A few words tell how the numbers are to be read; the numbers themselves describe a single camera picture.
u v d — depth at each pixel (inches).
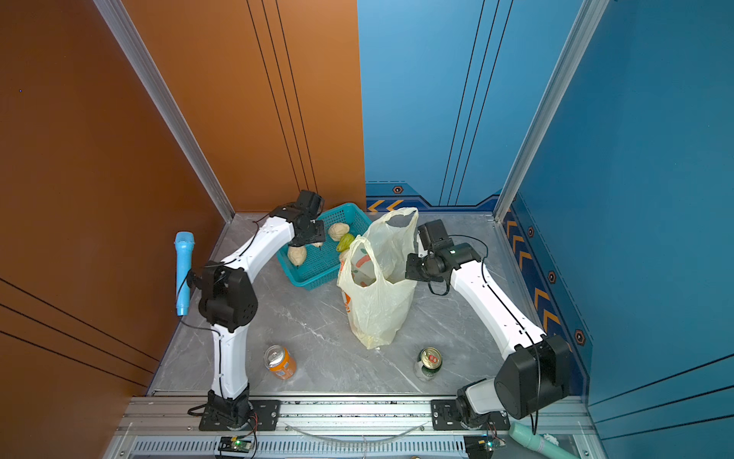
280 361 28.5
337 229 41.8
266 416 29.0
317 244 36.6
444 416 28.6
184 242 30.7
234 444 27.9
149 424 29.1
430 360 28.5
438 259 22.1
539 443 26.4
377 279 28.0
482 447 27.5
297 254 39.4
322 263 41.1
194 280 32.7
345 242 40.7
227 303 21.6
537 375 15.4
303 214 28.5
